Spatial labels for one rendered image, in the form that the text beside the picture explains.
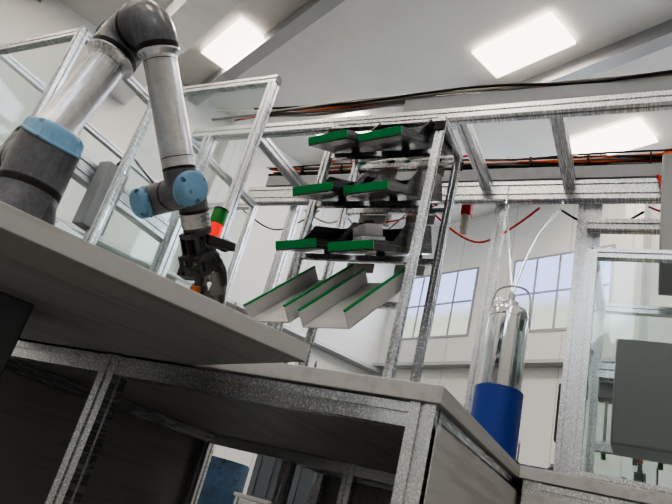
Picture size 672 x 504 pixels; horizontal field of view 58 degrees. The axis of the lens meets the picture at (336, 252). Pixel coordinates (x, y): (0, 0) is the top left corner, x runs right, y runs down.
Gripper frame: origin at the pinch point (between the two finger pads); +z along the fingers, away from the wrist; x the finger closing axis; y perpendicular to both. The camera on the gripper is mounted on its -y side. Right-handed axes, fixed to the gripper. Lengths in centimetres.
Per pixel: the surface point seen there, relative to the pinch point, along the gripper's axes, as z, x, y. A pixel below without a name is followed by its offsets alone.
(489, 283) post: 33, 44, -116
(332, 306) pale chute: -1.1, 36.9, 1.3
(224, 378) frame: 1.0, 31.0, 36.2
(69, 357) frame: 2.1, -14.2, 36.1
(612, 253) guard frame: 6, 93, -73
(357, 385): -2, 60, 36
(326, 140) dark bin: -38, 26, -24
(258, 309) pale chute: -2.0, 20.8, 8.9
